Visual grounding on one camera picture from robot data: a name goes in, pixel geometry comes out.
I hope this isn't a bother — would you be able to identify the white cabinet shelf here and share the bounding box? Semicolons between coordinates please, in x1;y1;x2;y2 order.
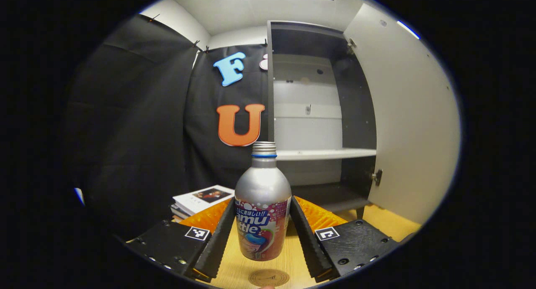
276;148;376;161

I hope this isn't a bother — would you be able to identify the black backdrop cloth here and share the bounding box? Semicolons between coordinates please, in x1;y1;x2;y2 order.
63;13;273;239

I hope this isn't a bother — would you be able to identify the dark grey cabinet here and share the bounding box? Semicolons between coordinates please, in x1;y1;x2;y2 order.
267;21;377;220

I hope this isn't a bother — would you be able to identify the small ceiling light panel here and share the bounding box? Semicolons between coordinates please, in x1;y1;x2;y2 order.
397;20;420;40

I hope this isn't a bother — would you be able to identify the grey cabinet door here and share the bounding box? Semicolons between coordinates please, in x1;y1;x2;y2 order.
343;3;461;224

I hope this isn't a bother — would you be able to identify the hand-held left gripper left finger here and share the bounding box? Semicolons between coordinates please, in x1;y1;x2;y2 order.
125;197;236;281

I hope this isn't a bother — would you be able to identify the stack of books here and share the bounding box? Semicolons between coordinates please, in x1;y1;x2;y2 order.
171;185;235;220

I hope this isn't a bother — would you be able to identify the round brown coaster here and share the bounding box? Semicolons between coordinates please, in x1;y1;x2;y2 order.
248;269;290;287

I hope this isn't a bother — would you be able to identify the silver bottle with red label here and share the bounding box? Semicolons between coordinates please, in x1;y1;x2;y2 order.
234;141;292;261

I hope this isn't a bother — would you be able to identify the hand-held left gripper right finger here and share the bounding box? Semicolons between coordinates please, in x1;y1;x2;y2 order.
289;195;401;282

